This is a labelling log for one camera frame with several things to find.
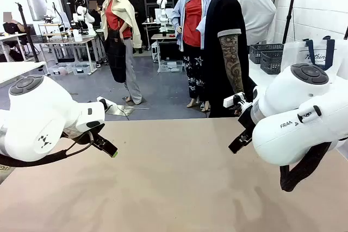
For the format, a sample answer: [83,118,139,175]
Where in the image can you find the mannequin in pale blue shirt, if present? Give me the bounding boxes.
[196,0,220,51]

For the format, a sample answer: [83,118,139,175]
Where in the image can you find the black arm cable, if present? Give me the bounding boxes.
[0,131,95,168]
[279,141,340,192]

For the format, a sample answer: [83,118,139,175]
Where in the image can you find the metal floor plate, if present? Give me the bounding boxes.
[105,103,151,116]

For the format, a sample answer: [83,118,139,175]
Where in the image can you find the black tripod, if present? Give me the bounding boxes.
[282,0,299,45]
[14,2,41,63]

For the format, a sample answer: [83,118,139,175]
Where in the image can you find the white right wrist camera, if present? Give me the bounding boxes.
[223,93,254,111]

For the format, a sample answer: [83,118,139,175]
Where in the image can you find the white table with baskets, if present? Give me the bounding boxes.
[248,58,284,89]

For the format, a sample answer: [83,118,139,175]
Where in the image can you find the white side table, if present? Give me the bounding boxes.
[0,60,47,85]

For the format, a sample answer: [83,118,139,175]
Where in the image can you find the background person in black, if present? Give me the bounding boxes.
[88,0,103,29]

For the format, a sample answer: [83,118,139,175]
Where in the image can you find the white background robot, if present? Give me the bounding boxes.
[154,0,175,33]
[72,0,98,37]

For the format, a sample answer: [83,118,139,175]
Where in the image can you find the grey plastic basket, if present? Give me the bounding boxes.
[260,51,285,76]
[249,43,284,65]

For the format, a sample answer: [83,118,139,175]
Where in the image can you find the cluttered work desk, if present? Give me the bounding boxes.
[38,22,106,76]

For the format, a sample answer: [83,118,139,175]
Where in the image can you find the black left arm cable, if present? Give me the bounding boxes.
[0,131,95,168]

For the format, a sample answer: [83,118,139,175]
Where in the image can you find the white power strip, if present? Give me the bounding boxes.
[96,96,117,109]

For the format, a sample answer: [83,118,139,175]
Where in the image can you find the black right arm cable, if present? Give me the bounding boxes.
[279,141,340,192]

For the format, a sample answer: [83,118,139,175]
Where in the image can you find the small brown top table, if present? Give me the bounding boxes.
[150,33,181,63]

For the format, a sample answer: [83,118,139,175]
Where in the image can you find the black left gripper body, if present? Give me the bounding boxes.
[63,130,96,146]

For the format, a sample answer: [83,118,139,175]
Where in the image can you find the white mesh bag navy handles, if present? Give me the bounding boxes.
[281,35,348,83]

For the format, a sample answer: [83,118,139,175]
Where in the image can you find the tattooed forearm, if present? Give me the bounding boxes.
[219,34,245,95]

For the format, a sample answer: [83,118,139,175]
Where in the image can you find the grey whiteboard panel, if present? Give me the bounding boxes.
[25,0,49,22]

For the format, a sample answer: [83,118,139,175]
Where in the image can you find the clear plastic storage box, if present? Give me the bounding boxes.
[158,60,184,74]
[48,62,74,77]
[72,62,96,76]

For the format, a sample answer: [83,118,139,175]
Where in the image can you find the mannequin in cream jacket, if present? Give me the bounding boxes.
[98,0,144,105]

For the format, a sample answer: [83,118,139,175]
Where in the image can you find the seated person in black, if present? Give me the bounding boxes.
[2,11,28,62]

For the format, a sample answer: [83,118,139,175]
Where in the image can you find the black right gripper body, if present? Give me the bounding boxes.
[237,86,259,135]

